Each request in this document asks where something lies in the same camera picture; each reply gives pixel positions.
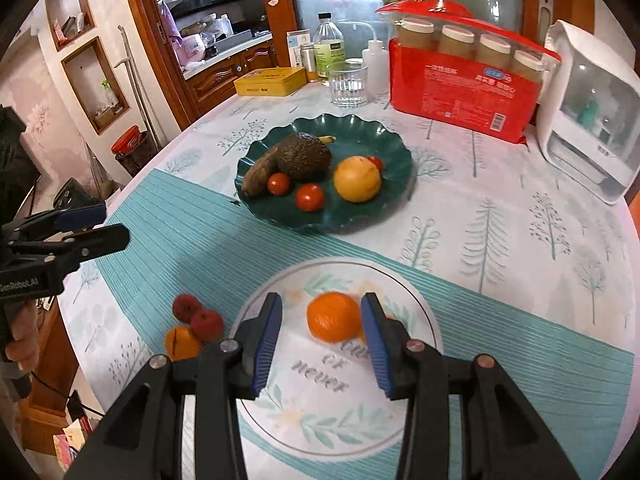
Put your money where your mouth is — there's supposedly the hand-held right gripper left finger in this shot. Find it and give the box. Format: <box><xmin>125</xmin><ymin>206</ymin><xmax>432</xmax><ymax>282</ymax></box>
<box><xmin>65</xmin><ymin>292</ymin><xmax>284</xmax><ymax>480</ymax></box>

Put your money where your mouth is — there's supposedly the red lidded trash bin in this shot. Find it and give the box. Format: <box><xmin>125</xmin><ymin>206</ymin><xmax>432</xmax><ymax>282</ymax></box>
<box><xmin>111</xmin><ymin>126</ymin><xmax>152</xmax><ymax>177</ymax></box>

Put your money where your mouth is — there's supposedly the person's left hand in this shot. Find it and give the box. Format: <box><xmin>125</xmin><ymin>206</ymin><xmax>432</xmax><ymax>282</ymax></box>
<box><xmin>4</xmin><ymin>300</ymin><xmax>42</xmax><ymax>366</ymax></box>

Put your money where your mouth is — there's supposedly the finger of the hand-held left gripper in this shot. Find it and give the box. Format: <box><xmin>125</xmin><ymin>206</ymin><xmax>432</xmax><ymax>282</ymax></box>
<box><xmin>9</xmin><ymin>202</ymin><xmax>107</xmax><ymax>242</ymax></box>
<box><xmin>9</xmin><ymin>224</ymin><xmax>130</xmax><ymax>272</ymax></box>

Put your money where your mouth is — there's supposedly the black box-shaped object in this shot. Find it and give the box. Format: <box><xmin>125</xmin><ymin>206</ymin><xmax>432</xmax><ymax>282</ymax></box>
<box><xmin>54</xmin><ymin>178</ymin><xmax>101</xmax><ymax>208</ymax></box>

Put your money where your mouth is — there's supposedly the small orange fruit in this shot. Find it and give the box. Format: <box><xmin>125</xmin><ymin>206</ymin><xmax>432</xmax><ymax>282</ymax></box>
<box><xmin>165</xmin><ymin>326</ymin><xmax>203</xmax><ymax>362</ymax></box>

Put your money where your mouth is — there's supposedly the orange mandarin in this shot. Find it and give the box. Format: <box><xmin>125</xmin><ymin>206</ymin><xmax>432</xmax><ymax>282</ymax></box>
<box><xmin>306</xmin><ymin>292</ymin><xmax>369</xmax><ymax>344</ymax></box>

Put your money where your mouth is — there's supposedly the large yellow orange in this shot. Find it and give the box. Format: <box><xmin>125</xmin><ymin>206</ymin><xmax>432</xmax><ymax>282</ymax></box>
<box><xmin>333</xmin><ymin>156</ymin><xmax>382</xmax><ymax>204</ymax></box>

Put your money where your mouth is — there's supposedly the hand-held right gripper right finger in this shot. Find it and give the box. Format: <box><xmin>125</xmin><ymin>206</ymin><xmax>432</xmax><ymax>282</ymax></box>
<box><xmin>360</xmin><ymin>292</ymin><xmax>582</xmax><ymax>480</ymax></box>

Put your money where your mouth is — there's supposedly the overripe brown banana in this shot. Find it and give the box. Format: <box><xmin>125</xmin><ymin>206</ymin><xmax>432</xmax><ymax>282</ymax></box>
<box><xmin>242</xmin><ymin>135</ymin><xmax>337</xmax><ymax>196</ymax></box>

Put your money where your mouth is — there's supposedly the white pole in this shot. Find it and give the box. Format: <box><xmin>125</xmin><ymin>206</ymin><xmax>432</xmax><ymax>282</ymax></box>
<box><xmin>114</xmin><ymin>25</ymin><xmax>167</xmax><ymax>150</ymax></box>

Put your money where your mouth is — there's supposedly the black cable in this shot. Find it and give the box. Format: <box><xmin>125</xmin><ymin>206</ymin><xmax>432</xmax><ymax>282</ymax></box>
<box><xmin>27</xmin><ymin>372</ymin><xmax>103</xmax><ymax>418</ymax></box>

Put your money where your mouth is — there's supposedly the wooden wall niche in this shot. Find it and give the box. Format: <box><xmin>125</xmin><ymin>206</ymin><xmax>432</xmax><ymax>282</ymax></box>
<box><xmin>61</xmin><ymin>36</ymin><xmax>131</xmax><ymax>136</ymax></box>
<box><xmin>45</xmin><ymin>0</ymin><xmax>97</xmax><ymax>52</ymax></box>

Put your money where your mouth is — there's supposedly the small white carton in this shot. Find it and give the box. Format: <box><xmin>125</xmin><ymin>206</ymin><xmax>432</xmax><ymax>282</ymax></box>
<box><xmin>286</xmin><ymin>30</ymin><xmax>315</xmax><ymax>68</ymax></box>

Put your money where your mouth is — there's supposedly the yellow tin box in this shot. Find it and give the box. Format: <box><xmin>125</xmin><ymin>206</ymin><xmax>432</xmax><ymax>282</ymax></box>
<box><xmin>233</xmin><ymin>66</ymin><xmax>307</xmax><ymax>97</ymax></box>

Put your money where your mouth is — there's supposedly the purple cloth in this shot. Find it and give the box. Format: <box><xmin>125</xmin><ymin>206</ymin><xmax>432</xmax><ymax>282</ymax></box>
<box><xmin>159</xmin><ymin>0</ymin><xmax>183</xmax><ymax>55</ymax></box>

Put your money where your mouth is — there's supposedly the dark avocado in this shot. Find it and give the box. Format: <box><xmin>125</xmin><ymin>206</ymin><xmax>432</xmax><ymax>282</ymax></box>
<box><xmin>276</xmin><ymin>133</ymin><xmax>332</xmax><ymax>182</ymax></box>

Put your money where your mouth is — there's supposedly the small metal can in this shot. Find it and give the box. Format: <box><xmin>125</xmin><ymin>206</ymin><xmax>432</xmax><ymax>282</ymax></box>
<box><xmin>300</xmin><ymin>44</ymin><xmax>321</xmax><ymax>83</ymax></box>

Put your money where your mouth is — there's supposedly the dark green scalloped plate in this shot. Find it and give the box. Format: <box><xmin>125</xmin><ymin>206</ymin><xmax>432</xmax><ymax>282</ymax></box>
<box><xmin>235</xmin><ymin>114</ymin><xmax>414</xmax><ymax>234</ymax></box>

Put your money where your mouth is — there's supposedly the dark flat panel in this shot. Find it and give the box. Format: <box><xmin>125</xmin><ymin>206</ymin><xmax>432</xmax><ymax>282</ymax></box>
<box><xmin>0</xmin><ymin>105</ymin><xmax>42</xmax><ymax>231</ymax></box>

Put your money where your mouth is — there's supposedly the clear bottle green label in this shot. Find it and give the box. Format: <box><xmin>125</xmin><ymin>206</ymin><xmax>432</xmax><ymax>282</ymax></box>
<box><xmin>313</xmin><ymin>12</ymin><xmax>346</xmax><ymax>81</ymax></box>

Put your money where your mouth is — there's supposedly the white squeeze bottle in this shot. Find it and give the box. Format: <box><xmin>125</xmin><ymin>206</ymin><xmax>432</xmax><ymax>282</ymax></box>
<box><xmin>344</xmin><ymin>21</ymin><xmax>391</xmax><ymax>96</ymax></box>

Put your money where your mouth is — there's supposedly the red jar rack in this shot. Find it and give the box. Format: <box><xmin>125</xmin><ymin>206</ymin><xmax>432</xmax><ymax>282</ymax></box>
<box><xmin>376</xmin><ymin>0</ymin><xmax>562</xmax><ymax>63</ymax></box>

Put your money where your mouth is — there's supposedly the white bottle sterilizer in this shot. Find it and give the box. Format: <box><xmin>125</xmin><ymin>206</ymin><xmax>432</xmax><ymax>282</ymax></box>
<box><xmin>536</xmin><ymin>19</ymin><xmax>640</xmax><ymax>206</ymax></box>

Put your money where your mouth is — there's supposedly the wooden kitchen cabinet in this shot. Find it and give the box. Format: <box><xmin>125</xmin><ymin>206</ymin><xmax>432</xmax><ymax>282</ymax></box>
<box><xmin>184</xmin><ymin>41</ymin><xmax>279</xmax><ymax>112</ymax></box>

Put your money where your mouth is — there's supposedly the red paper cup package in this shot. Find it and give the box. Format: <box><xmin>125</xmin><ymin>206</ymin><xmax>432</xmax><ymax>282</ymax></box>
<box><xmin>389</xmin><ymin>37</ymin><xmax>544</xmax><ymax>144</ymax></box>

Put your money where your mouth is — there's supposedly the ribbed glass tumbler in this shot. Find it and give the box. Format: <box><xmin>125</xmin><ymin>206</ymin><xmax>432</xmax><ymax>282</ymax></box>
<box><xmin>327</xmin><ymin>60</ymin><xmax>369</xmax><ymax>109</ymax></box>

